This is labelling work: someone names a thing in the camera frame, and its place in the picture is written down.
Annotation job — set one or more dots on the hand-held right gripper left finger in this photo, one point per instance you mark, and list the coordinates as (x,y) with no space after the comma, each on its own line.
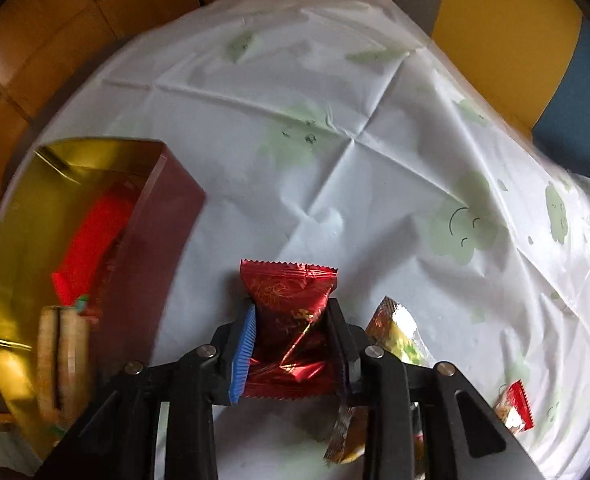
(242,360)

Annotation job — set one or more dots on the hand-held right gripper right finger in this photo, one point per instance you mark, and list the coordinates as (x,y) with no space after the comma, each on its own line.
(345,355)

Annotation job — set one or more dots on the yellow green snack packet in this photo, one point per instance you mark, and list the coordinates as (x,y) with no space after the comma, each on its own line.
(395,330)

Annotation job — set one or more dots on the dark red foil packet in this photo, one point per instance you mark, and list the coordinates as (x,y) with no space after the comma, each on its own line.
(287,310)

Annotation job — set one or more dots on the brown snack packet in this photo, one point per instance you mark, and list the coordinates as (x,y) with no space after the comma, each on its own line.
(347,440)

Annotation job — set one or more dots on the small red snack packet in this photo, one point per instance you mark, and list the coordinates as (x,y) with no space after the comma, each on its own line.
(515,405)

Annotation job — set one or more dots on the long red snack packet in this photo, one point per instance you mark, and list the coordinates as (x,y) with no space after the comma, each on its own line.
(95,240)

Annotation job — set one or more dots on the cracker package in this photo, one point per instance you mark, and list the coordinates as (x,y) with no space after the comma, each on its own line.
(50,360)

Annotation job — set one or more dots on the gold tin box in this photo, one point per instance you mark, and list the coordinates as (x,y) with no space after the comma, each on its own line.
(15,260)

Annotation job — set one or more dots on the white printed tablecloth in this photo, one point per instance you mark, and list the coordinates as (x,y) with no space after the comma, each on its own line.
(325,160)

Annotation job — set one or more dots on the grey yellow blue chair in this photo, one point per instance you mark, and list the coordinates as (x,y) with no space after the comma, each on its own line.
(500,35)

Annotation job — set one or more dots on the wooden cabinet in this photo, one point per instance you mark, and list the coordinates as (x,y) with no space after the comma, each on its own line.
(50,35)

